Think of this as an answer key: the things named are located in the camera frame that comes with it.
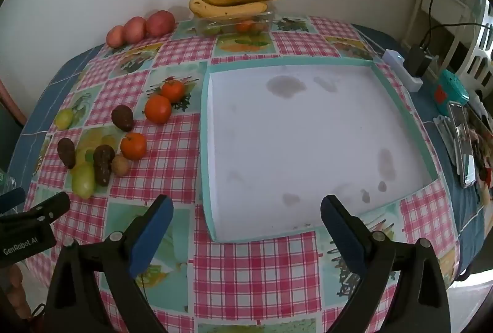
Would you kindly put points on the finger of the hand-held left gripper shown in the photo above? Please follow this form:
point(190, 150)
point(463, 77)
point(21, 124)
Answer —
point(50, 205)
point(11, 198)

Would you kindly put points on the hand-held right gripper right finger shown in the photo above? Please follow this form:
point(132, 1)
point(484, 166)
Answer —
point(341, 236)

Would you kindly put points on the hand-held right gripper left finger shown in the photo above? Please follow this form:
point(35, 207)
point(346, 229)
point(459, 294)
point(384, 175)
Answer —
point(150, 236)

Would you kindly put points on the dark brown avocado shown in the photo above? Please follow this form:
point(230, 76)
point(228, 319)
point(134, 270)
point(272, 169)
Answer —
point(104, 164)
point(122, 118)
point(66, 152)

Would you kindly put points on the brown round fruit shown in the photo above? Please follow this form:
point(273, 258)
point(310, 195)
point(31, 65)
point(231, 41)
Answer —
point(120, 164)

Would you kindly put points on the round green fruit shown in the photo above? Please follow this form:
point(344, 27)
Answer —
point(63, 119)

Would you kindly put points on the white tray with teal rim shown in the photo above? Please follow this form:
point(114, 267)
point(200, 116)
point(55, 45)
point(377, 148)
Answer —
point(308, 148)

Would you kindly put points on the person's left hand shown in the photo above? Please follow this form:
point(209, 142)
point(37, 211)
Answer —
point(15, 290)

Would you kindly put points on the oblong green fruit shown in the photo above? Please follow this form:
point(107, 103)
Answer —
point(83, 180)

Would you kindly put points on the checkered fruit-print tablecloth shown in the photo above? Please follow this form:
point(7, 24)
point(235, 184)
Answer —
point(250, 279)

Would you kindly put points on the smartphone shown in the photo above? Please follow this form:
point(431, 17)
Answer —
point(460, 140)

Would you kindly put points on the printed magazine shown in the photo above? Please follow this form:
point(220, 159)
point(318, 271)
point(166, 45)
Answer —
point(481, 148)

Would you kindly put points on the white power strip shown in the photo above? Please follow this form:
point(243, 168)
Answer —
point(402, 69)

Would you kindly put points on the small red potato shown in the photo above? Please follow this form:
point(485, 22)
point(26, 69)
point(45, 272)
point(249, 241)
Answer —
point(115, 36)

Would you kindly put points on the teal speaker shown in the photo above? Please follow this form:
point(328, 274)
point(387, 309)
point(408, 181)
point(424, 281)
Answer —
point(452, 90)

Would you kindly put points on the black charger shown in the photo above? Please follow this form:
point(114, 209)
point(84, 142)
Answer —
point(418, 59)

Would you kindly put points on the medium red potato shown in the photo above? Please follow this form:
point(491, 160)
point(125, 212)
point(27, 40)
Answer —
point(134, 29)

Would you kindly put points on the large red potato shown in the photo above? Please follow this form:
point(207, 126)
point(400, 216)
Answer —
point(160, 23)

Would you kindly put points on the clear plastic container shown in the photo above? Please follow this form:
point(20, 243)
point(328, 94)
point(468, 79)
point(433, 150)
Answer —
point(235, 24)

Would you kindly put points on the orange fruit in container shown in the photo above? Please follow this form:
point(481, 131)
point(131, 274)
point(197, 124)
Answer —
point(246, 26)

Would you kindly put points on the white chair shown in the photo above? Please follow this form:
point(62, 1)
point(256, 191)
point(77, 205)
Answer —
point(435, 5)

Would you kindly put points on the pink chair frame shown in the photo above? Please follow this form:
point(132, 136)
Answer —
point(9, 98)

